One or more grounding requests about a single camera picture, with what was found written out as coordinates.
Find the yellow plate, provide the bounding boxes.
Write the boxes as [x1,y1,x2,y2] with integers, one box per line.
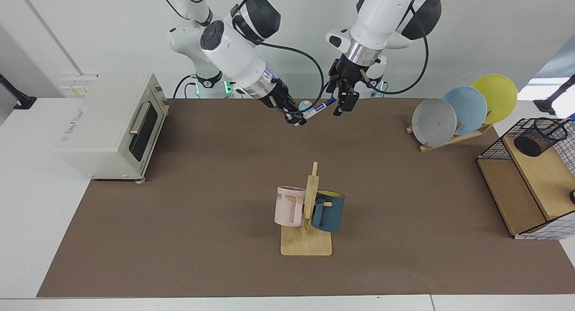
[471,74,518,124]

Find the brown table cloth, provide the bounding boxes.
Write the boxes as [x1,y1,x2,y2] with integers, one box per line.
[37,98,575,298]

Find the black mesh pen holder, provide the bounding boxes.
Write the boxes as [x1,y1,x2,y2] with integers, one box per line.
[514,118,568,157]

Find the dark teal cup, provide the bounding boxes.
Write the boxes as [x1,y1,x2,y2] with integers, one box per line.
[311,191,345,233]

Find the light blue plate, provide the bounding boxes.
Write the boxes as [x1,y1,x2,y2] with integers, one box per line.
[442,86,488,136]

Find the wooden plate rack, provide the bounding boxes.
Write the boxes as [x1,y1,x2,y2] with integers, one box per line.
[406,111,493,152]

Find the pale toaster oven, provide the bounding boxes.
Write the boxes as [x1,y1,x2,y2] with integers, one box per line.
[54,73,170,182]

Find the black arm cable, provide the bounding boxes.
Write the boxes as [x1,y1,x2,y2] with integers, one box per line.
[380,0,449,96]
[258,41,325,111]

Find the pink cup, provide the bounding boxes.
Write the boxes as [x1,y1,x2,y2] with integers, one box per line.
[274,186,307,227]

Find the wire basket with wooden floor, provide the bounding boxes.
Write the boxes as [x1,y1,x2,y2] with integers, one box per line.
[477,118,575,240]

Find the blue and white marker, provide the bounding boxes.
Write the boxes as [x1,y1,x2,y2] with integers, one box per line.
[292,98,336,127]

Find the wooden cup stand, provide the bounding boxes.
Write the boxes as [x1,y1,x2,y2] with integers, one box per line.
[281,162,333,256]

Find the grey plate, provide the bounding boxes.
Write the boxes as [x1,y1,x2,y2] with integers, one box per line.
[412,98,457,147]

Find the black clamp stand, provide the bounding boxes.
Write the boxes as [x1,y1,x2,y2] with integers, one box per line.
[0,74,37,110]
[534,75,575,116]

